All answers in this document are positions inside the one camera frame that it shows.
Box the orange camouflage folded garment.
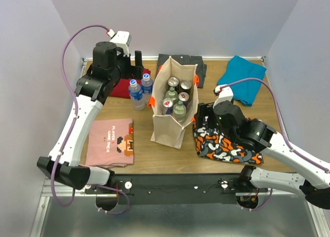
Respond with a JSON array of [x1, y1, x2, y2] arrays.
[[193, 117, 264, 165]]

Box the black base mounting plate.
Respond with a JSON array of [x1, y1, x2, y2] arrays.
[[85, 173, 269, 206]]

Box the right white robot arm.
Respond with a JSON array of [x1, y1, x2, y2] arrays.
[[193, 100, 329, 210]]

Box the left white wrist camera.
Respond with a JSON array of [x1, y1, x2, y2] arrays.
[[107, 29, 131, 56]]

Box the silver top can right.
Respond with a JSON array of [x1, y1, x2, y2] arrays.
[[179, 80, 192, 95]]

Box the blue cap bottle front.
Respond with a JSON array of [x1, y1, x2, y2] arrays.
[[141, 73, 154, 104]]

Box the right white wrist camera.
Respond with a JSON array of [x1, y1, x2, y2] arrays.
[[213, 84, 234, 107]]

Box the beige canvas tote bag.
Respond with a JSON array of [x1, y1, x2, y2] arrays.
[[148, 57, 199, 149]]

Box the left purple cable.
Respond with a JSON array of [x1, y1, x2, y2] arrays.
[[50, 24, 114, 207]]

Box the folded red shirt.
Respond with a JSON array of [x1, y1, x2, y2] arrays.
[[106, 68, 151, 98]]

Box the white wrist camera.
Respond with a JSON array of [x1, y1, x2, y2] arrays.
[[107, 29, 131, 56], [213, 84, 234, 107]]

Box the folded teal shirt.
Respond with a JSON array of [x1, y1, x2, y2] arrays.
[[217, 56, 267, 107]]

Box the folded pink graphic shirt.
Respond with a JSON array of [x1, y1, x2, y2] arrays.
[[85, 118, 134, 168]]

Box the aluminium table frame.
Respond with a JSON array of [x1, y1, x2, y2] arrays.
[[28, 55, 323, 237]]

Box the blue cap water bottle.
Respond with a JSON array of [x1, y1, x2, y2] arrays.
[[128, 79, 145, 110]]

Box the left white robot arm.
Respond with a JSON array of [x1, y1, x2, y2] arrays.
[[37, 42, 144, 193]]

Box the folded dark grey garment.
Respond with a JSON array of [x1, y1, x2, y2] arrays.
[[156, 54, 207, 88]]

